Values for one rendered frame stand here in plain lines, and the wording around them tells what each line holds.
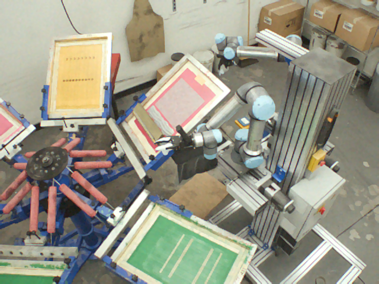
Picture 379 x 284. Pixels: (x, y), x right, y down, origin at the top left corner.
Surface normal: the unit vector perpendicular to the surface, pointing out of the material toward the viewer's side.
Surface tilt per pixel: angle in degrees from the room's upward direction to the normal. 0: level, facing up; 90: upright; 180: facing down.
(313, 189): 0
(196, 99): 32
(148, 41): 90
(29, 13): 90
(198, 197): 0
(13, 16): 90
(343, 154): 0
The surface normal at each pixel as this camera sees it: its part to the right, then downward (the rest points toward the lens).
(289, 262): -0.03, -0.68
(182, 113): -0.48, -0.36
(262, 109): 0.23, 0.61
